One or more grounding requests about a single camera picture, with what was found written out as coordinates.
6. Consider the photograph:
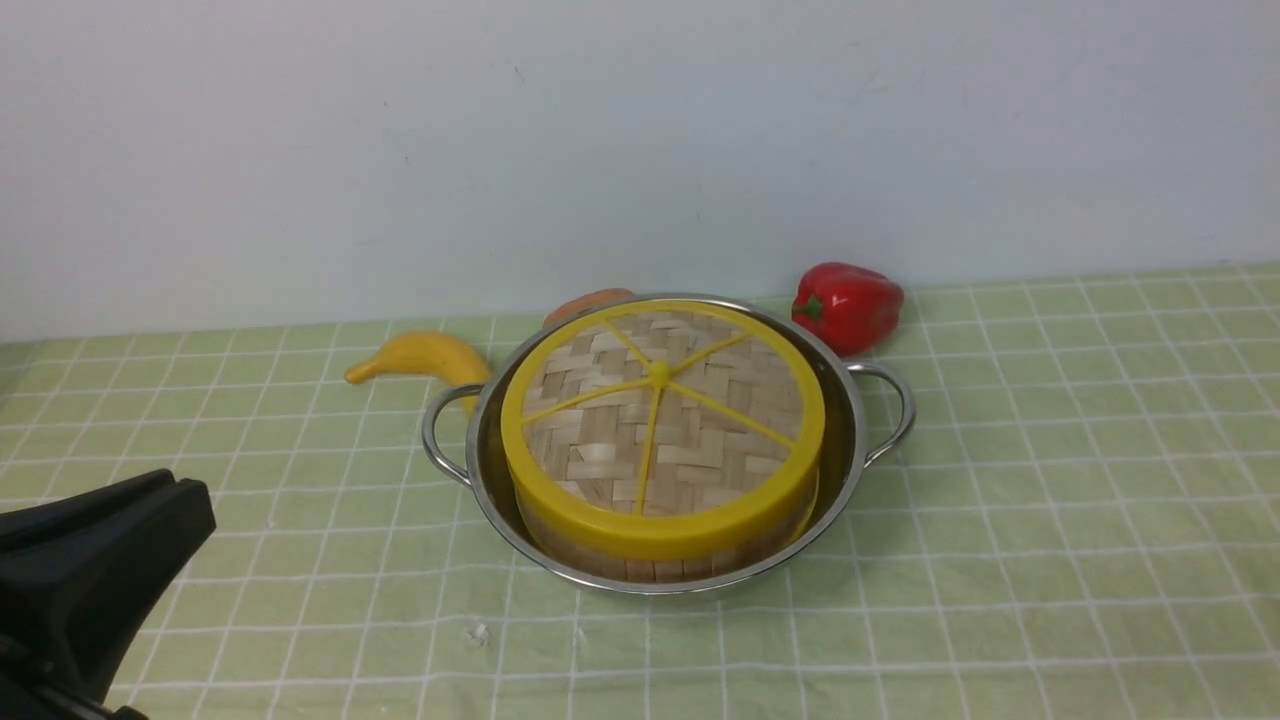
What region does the green checkered tablecloth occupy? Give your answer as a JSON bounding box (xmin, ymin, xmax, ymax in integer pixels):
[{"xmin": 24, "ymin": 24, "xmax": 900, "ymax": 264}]
[{"xmin": 1, "ymin": 264, "xmax": 1279, "ymax": 719}]

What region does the orange sausage bun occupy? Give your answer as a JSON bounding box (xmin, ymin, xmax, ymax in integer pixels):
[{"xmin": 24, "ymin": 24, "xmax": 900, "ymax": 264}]
[{"xmin": 541, "ymin": 288, "xmax": 635, "ymax": 328}]

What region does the yellow bamboo steamer basket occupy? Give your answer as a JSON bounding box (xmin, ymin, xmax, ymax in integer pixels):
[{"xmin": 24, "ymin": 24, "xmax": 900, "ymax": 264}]
[{"xmin": 515, "ymin": 464, "xmax": 818, "ymax": 584}]

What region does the stainless steel pot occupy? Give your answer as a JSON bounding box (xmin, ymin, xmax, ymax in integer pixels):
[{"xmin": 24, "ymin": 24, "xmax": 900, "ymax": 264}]
[{"xmin": 420, "ymin": 293, "xmax": 916, "ymax": 598}]

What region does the yellow banana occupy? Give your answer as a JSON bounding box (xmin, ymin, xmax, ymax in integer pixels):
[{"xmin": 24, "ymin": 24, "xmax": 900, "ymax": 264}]
[{"xmin": 343, "ymin": 331, "xmax": 492, "ymax": 387}]

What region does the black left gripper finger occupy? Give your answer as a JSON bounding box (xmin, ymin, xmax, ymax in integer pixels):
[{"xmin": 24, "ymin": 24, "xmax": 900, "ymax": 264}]
[
  {"xmin": 1, "ymin": 479, "xmax": 216, "ymax": 660},
  {"xmin": 1, "ymin": 469, "xmax": 178, "ymax": 551}
]

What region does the yellow woven steamer lid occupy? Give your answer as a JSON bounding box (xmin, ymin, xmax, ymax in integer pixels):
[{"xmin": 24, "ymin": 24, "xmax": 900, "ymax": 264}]
[{"xmin": 499, "ymin": 299, "xmax": 827, "ymax": 562}]

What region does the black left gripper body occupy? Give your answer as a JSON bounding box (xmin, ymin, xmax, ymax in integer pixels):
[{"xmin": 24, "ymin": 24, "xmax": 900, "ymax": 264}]
[{"xmin": 3, "ymin": 620, "xmax": 148, "ymax": 719}]

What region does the red bell pepper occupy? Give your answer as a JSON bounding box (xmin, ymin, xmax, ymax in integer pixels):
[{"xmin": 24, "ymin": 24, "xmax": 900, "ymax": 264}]
[{"xmin": 790, "ymin": 263, "xmax": 905, "ymax": 357}]

